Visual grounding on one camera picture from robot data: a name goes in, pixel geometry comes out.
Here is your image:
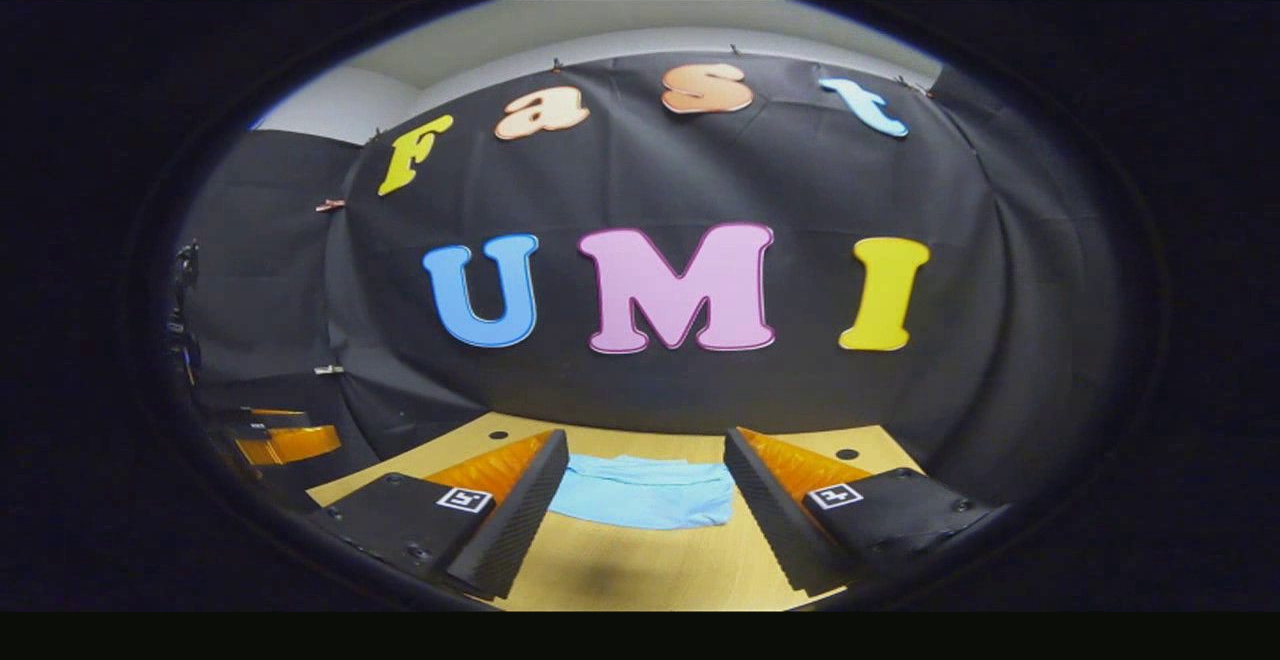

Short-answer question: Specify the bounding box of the light blue T-shirt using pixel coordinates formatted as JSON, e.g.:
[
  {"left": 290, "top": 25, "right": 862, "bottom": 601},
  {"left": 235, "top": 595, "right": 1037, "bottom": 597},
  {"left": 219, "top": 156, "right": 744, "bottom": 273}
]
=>
[{"left": 548, "top": 454, "right": 736, "bottom": 531}]

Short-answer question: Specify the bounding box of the dark stand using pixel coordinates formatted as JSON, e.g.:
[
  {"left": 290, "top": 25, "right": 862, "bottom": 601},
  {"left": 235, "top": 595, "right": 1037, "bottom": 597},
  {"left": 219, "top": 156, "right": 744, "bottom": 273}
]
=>
[{"left": 168, "top": 240, "right": 203, "bottom": 387}]

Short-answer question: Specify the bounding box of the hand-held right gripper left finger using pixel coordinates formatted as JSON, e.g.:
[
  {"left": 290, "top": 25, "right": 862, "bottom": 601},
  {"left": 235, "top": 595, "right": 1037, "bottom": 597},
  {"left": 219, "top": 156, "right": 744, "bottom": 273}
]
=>
[{"left": 308, "top": 428, "right": 570, "bottom": 601}]

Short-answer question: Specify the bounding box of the black backdrop cloth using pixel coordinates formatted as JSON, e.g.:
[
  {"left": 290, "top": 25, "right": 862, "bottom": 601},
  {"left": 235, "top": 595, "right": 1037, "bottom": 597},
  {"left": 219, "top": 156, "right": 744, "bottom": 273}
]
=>
[{"left": 170, "top": 48, "right": 1131, "bottom": 509}]

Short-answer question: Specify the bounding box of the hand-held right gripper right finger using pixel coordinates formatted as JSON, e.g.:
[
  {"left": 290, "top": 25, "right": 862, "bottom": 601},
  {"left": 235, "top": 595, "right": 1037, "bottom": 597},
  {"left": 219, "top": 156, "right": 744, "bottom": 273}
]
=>
[{"left": 723, "top": 427, "right": 1006, "bottom": 599}]

